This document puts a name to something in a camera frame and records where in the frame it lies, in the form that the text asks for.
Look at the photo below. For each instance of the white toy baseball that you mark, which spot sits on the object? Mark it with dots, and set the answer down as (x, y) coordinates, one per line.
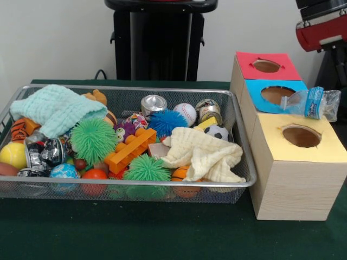
(185, 113)

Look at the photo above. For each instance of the black and white soccer ball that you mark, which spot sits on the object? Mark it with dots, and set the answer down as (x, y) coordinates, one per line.
(217, 132)

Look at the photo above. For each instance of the dark green tablecloth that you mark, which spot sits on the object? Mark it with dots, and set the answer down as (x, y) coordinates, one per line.
(162, 233)

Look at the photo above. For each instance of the silver mesh bin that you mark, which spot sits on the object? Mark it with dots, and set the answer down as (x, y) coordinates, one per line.
(211, 196)

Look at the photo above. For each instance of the cream cloth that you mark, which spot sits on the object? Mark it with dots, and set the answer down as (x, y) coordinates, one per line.
(200, 151)

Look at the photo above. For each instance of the crushed black can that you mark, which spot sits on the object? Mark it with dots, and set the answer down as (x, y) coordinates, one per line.
(51, 154)

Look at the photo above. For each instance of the mint green cloth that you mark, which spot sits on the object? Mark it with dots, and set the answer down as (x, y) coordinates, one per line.
(54, 108)

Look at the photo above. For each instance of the green spiky rubber ball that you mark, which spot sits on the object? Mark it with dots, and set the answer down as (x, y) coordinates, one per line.
(146, 169)
(93, 142)

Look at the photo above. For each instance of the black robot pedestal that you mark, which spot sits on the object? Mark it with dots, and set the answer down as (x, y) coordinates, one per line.
(162, 40)

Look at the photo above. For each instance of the blue spiky rubber ball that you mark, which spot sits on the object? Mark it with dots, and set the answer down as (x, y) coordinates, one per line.
(168, 123)

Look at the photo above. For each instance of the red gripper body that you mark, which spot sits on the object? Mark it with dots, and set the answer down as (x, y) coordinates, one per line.
(322, 36)

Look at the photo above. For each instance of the wooden box with three holes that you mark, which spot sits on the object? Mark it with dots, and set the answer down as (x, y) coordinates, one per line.
(298, 189)

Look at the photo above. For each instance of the orange toy building block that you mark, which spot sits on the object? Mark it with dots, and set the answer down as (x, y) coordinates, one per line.
(130, 151)

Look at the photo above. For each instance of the crushed clear plastic bottle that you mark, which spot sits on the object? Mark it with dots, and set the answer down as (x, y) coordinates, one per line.
(311, 104)

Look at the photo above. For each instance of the yellow ball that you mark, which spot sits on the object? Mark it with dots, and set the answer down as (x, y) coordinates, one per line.
(13, 155)

